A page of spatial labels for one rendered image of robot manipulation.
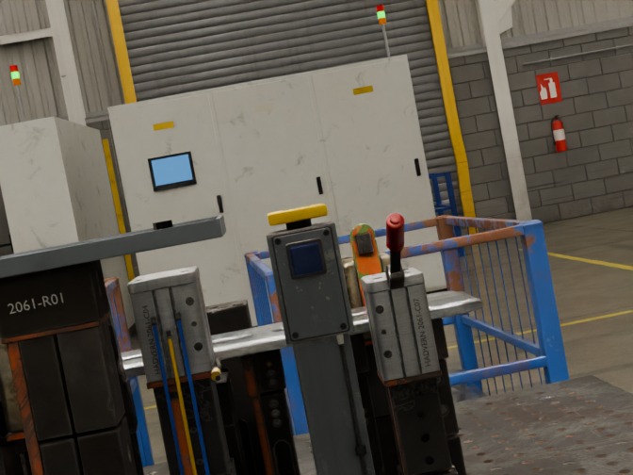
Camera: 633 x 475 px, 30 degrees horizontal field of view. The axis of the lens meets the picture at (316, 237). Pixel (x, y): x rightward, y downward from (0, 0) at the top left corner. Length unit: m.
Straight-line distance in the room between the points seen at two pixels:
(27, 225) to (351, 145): 2.61
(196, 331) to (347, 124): 8.12
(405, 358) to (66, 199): 8.07
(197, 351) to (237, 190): 8.01
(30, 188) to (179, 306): 8.08
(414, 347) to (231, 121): 8.04
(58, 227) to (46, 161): 0.52
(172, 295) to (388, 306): 0.24
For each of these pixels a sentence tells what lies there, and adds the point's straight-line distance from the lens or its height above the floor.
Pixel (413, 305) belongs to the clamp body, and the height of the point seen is 1.02.
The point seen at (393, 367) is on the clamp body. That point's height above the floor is 0.96.
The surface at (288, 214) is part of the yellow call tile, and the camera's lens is 1.18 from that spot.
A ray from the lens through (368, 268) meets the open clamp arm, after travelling 1.68.
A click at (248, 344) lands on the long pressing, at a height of 1.00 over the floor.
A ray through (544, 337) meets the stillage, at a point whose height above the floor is 0.62.
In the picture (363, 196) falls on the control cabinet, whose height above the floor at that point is 0.95.
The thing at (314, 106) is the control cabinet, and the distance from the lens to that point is 9.41.
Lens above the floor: 1.19
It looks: 3 degrees down
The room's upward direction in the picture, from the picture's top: 11 degrees counter-clockwise
